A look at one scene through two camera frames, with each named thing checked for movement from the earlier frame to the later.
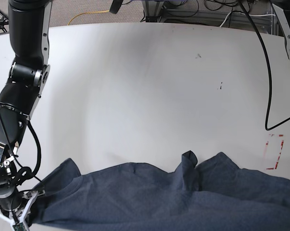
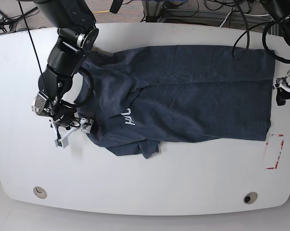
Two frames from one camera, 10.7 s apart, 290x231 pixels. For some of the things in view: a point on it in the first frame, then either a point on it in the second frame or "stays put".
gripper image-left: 11,203 → 64,117
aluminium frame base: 153,9 stays put
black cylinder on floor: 115,6 stays put
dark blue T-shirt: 215,195 → 143,98
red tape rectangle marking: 267,143 stays put
